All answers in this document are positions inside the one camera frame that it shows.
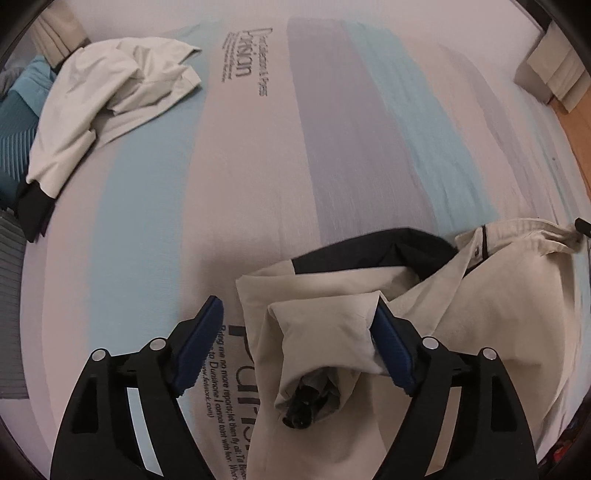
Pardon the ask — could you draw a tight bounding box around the white and black jacket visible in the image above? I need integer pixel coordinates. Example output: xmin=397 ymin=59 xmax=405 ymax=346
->
xmin=16 ymin=38 xmax=204 ymax=243

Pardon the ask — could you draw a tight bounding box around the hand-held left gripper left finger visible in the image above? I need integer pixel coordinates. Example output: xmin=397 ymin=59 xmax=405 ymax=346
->
xmin=50 ymin=295 xmax=225 ymax=480

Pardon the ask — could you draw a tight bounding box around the silver ribbed suitcase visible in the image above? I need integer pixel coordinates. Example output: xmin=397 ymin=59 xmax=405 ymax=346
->
xmin=0 ymin=208 xmax=33 ymax=400

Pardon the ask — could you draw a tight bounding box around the striped printed bed sheet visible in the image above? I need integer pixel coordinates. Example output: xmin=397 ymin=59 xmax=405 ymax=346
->
xmin=21 ymin=0 xmax=591 ymax=480

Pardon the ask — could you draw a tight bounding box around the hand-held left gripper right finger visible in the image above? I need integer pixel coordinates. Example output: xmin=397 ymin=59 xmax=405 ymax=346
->
xmin=370 ymin=295 xmax=540 ymax=480

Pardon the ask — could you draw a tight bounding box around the beige jacket with black cuffs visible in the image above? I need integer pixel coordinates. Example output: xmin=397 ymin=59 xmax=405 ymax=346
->
xmin=235 ymin=217 xmax=585 ymax=480

